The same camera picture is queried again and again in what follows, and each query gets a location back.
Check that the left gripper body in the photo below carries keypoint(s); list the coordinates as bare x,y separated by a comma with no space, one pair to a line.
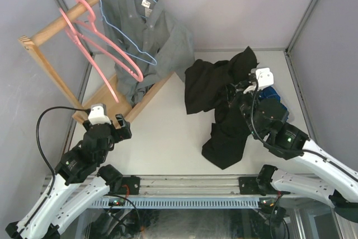
114,138

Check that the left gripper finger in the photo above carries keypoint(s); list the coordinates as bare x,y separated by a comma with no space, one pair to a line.
87,125
124,131

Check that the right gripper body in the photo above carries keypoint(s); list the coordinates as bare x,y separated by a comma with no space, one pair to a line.
241,100

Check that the blue plaid shirt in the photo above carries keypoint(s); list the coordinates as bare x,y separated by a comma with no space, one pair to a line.
271,93

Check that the black shirt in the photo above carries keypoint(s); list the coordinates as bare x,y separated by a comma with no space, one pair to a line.
209,86

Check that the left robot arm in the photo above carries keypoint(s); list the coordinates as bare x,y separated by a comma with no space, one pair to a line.
80,178

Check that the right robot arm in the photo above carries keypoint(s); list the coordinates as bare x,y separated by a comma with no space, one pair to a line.
335,183

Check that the grey shirt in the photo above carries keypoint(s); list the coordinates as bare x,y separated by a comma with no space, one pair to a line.
155,31

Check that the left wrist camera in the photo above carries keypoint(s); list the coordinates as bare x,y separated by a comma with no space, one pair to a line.
97,115

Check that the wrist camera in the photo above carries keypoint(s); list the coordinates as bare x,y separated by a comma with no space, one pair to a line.
97,115
259,78

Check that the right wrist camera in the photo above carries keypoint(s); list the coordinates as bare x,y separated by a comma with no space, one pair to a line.
259,78

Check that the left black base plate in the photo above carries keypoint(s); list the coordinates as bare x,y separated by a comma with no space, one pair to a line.
130,185

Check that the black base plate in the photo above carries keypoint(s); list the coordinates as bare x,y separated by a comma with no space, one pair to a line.
130,185
249,185

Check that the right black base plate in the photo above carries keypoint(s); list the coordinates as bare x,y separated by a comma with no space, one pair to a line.
249,185

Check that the aluminium mounting rail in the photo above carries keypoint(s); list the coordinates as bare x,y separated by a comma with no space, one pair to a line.
189,185

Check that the slotted grey cable duct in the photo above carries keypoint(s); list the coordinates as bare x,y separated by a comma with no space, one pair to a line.
176,203

